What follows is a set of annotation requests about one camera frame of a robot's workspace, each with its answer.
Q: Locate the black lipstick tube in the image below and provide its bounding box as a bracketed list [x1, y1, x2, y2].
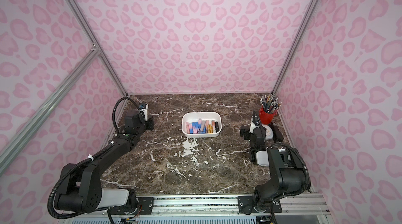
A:
[215, 121, 220, 133]

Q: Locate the gold glitter lipstick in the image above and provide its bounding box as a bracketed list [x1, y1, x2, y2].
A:
[206, 124, 213, 134]

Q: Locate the pink lip gloss tube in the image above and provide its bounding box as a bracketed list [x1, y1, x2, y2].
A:
[186, 122, 191, 134]

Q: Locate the silver lipstick tube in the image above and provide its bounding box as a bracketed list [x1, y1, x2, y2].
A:
[200, 120, 206, 134]

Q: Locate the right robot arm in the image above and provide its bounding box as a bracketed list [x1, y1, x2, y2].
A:
[238, 111, 311, 215]

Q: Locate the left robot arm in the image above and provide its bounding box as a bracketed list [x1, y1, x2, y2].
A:
[47, 97, 154, 219]

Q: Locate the white plastic storage box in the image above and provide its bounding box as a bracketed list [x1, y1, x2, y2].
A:
[181, 112, 222, 138]

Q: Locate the white round clock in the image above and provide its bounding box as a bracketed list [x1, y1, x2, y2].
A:
[262, 125, 274, 140]

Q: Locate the red pencil cup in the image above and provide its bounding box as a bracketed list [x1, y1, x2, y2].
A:
[259, 107, 276, 125]

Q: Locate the black stapler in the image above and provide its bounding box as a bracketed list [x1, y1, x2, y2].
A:
[269, 122, 284, 142]

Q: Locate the bundle of pencils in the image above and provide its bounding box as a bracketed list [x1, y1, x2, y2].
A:
[260, 93, 281, 114]

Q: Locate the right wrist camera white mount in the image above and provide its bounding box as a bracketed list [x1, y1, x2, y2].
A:
[249, 121, 260, 134]

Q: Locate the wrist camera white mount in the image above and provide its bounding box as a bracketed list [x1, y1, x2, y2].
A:
[249, 121, 260, 134]
[139, 103, 149, 121]

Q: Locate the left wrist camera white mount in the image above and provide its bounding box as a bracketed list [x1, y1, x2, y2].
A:
[139, 103, 149, 121]

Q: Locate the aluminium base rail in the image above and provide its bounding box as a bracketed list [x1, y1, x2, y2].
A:
[65, 193, 334, 224]

